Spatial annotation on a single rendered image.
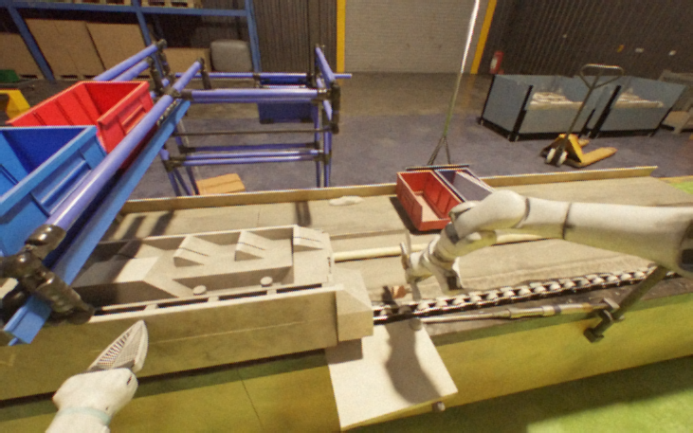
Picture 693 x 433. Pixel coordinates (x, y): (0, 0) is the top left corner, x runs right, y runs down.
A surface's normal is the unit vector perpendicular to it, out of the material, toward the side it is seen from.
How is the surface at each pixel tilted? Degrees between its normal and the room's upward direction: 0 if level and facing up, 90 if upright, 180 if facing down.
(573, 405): 0
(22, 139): 94
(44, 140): 94
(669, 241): 82
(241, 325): 80
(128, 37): 90
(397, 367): 0
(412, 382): 0
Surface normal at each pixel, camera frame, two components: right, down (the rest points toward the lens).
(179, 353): 0.18, 0.43
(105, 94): 0.18, 0.63
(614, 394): 0.04, -0.80
